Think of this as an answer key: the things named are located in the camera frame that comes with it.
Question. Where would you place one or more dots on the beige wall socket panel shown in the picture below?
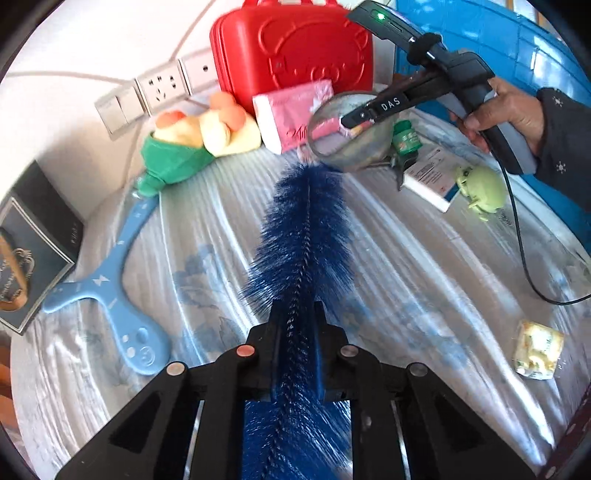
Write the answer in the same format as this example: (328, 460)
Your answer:
(201, 69)

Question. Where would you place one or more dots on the red toy suitcase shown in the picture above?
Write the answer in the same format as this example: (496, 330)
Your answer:
(295, 50)

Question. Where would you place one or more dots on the clear tape roll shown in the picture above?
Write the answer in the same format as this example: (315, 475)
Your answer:
(364, 157)

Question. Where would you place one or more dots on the small green bottle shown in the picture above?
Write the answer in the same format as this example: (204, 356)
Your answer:
(406, 141)

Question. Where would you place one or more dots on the blue plastic crate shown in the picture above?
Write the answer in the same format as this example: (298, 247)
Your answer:
(531, 46)

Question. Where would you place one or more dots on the white wall socket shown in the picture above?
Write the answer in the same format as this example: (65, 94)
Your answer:
(161, 85)

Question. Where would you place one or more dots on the black gift box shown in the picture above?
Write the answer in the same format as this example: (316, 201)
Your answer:
(37, 240)

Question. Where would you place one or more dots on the wall light switch panel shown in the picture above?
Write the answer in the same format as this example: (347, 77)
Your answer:
(115, 110)

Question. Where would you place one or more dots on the white medicine box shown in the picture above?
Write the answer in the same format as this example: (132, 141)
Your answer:
(429, 177)

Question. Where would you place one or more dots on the person's right hand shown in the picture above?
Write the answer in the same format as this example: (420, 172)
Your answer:
(517, 115)

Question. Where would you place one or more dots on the pink tissue pack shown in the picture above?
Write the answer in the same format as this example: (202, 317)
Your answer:
(281, 115)

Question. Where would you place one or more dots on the yellow orange green plush toy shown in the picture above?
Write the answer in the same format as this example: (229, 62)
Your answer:
(184, 138)

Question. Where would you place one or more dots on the blue bristle brush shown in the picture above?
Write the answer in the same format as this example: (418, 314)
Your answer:
(300, 221)

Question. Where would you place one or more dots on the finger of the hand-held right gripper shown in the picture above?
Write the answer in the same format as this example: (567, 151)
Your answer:
(383, 107)

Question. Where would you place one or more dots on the light blue plastic massager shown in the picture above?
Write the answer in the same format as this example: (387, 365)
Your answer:
(115, 263)

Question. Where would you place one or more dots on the yellow snack packet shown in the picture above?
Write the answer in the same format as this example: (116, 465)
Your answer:
(538, 348)

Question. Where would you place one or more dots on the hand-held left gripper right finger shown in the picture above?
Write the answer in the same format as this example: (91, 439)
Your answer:
(330, 355)

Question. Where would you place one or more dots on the person's right forearm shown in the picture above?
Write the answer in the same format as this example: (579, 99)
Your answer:
(568, 147)

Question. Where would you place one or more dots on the green frog plush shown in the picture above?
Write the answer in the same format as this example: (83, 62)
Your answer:
(485, 189)

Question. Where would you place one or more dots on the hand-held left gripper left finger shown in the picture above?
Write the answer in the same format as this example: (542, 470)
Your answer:
(265, 355)

